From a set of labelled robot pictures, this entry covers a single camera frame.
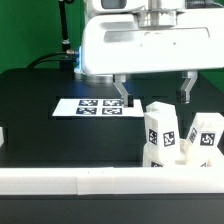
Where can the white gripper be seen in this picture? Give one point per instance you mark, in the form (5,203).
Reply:
(115,44)

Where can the white round stool seat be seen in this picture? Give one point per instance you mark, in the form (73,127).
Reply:
(155,158)

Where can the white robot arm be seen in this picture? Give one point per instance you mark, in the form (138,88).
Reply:
(157,13)

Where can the white marker sheet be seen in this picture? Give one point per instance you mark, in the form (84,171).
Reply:
(96,108)

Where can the white U-shaped barrier wall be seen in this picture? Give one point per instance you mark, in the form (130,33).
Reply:
(98,181)

